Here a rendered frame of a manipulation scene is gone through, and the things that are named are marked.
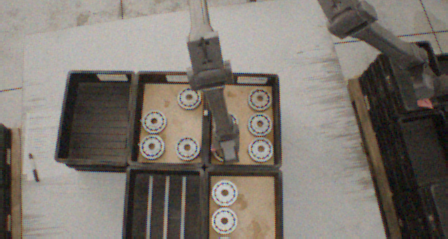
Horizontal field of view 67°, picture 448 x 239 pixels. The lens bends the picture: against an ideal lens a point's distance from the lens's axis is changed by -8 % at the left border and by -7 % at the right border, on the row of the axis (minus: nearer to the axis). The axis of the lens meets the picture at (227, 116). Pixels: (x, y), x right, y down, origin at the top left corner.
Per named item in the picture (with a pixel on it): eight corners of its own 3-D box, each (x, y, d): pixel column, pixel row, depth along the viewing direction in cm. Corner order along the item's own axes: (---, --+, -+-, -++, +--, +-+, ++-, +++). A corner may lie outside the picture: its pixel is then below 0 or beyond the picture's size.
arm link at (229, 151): (237, 122, 121) (212, 126, 122) (243, 155, 118) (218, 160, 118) (239, 131, 133) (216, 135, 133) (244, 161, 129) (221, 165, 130)
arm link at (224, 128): (228, 53, 87) (185, 61, 88) (232, 73, 85) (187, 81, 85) (239, 124, 126) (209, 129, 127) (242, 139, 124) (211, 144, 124)
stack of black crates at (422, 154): (373, 133, 226) (397, 117, 194) (413, 126, 229) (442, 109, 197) (389, 194, 214) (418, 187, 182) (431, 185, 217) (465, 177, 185)
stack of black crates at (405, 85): (356, 77, 239) (384, 45, 196) (394, 72, 241) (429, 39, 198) (372, 133, 226) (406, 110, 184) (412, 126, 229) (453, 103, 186)
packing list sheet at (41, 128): (23, 114, 165) (22, 113, 164) (68, 107, 167) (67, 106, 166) (23, 181, 155) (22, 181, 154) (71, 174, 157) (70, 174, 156)
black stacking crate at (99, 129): (77, 81, 159) (68, 70, 149) (140, 82, 160) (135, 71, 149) (65, 167, 147) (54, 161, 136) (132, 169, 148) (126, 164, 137)
